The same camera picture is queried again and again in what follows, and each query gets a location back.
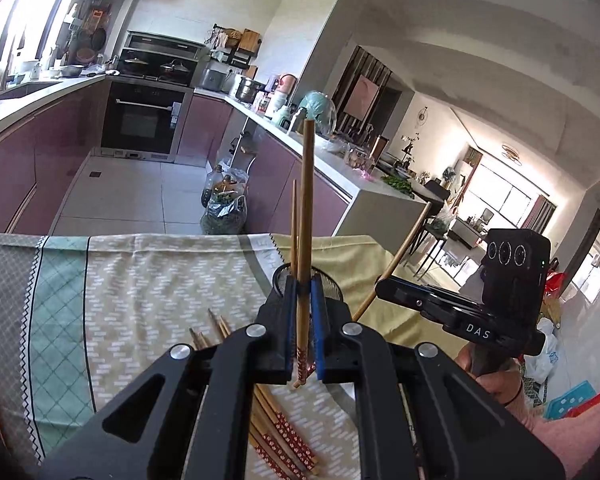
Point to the grey rice cooker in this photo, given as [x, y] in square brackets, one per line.
[214, 80]

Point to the wall rack with cutting boards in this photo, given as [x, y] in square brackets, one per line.
[240, 45]

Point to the person's right hand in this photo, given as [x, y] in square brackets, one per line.
[495, 385]

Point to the black mesh utensil holder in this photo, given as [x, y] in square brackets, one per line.
[336, 286]

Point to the bags of vegetables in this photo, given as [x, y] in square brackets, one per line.
[225, 210]

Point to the pink kettle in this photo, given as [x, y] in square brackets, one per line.
[286, 87]

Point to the kitchen window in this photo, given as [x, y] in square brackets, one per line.
[25, 10]

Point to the person's right forearm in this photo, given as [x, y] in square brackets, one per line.
[580, 435]

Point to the red curtain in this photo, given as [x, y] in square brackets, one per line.
[539, 212]

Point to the dark pot with lid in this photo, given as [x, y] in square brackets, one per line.
[174, 70]

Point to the round ceiling lamp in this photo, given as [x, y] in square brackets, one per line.
[511, 152]

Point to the pink sink counter cabinet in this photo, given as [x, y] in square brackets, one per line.
[30, 160]

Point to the blue plastic stool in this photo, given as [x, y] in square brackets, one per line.
[577, 400]

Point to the stainless steel pot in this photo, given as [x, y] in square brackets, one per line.
[248, 91]

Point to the green appliance under plastic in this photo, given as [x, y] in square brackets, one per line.
[317, 110]

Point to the white plastic bag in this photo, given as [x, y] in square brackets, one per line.
[542, 350]

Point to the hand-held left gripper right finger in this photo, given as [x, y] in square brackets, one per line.
[318, 335]

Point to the black wok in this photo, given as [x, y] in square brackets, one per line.
[135, 66]

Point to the bunch of wooden chopsticks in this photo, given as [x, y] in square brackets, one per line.
[280, 425]

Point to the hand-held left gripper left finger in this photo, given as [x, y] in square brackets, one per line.
[287, 340]

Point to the pink peninsula counter cabinet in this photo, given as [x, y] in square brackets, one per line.
[280, 180]

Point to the black dining table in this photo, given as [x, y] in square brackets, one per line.
[432, 192]

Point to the black built-in oven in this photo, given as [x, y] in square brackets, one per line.
[135, 120]

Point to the wooden chopstick red patterned end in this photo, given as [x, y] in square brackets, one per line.
[395, 265]
[294, 230]
[305, 220]

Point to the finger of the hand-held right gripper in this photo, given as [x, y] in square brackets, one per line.
[440, 291]
[420, 305]

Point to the black steel range hood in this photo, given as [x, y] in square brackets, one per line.
[165, 47]

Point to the patterned green yellow tablecloth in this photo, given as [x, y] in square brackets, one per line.
[130, 310]

